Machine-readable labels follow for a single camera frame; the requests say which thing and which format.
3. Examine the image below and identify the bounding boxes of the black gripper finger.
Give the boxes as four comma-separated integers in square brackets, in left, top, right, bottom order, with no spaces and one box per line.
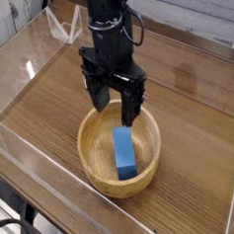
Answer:
[83,70,110,113]
[120,84,146,127]

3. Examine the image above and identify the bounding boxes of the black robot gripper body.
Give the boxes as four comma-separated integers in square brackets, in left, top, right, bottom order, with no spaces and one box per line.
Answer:
[79,12,146,92]

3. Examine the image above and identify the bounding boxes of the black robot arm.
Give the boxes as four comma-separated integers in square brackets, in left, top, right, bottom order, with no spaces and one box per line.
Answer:
[79,0,146,127]

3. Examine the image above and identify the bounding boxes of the brown wooden bowl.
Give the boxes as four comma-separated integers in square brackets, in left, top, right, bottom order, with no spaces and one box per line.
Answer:
[77,100,162,199]

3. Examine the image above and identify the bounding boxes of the blue rectangular block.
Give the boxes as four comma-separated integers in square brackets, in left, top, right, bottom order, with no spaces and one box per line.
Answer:
[113,126,137,180]

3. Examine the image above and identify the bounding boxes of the clear acrylic tray wall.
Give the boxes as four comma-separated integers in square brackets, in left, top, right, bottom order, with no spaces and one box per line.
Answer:
[0,0,234,234]

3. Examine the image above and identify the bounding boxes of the black metal table frame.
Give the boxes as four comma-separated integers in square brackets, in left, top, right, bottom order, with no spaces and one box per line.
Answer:
[20,202,43,234]

